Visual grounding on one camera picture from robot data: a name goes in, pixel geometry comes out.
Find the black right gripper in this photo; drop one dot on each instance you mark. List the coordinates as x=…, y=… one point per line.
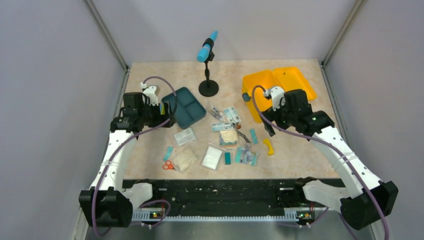
x=272, y=115

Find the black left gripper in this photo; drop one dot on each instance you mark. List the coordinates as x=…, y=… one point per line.
x=161, y=119

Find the teal sachet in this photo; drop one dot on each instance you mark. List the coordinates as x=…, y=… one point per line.
x=168, y=153
x=254, y=139

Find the cluster of teal sachets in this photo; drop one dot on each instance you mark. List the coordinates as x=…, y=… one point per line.
x=245, y=155

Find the white printed packet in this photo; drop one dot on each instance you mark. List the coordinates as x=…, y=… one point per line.
x=232, y=115

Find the beige bandage packet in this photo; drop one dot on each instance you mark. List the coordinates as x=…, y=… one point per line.
x=228, y=138

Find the white teal label packet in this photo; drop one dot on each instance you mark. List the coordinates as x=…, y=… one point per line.
x=222, y=126

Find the clear packet white pads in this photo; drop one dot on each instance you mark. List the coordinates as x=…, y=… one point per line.
x=185, y=136

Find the clear packet small items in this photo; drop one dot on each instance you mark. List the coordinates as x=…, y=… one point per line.
x=217, y=114

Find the white gauze packet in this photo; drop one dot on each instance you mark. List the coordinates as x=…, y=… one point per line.
x=212, y=157

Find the beige gauze packet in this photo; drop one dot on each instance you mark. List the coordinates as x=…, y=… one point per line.
x=184, y=159

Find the black handled bandage shears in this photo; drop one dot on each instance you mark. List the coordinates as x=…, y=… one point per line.
x=239, y=133

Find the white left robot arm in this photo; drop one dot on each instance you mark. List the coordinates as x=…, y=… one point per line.
x=106, y=204

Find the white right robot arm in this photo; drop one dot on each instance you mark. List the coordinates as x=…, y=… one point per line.
x=365, y=198

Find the yellow medicine kit box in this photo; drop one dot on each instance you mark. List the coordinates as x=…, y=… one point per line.
x=267, y=85

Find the yellow curved plastic piece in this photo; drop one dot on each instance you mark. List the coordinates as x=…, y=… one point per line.
x=270, y=147

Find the colourful toy brick block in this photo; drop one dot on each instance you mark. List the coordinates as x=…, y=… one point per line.
x=162, y=109

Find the teal divided tray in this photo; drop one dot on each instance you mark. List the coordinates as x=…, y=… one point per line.
x=189, y=110

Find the teal rectangular block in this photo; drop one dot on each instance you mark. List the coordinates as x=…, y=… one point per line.
x=227, y=158

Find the small orange scissors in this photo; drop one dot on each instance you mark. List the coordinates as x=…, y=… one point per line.
x=168, y=165

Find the blue microphone on stand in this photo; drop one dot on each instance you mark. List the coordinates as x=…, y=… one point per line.
x=208, y=87

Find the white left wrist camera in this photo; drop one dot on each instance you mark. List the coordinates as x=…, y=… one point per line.
x=151, y=92

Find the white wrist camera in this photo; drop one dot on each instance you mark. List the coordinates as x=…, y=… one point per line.
x=151, y=92
x=276, y=95

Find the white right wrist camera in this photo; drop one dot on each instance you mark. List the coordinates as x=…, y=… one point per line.
x=276, y=95

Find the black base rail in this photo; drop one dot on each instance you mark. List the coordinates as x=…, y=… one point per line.
x=227, y=200

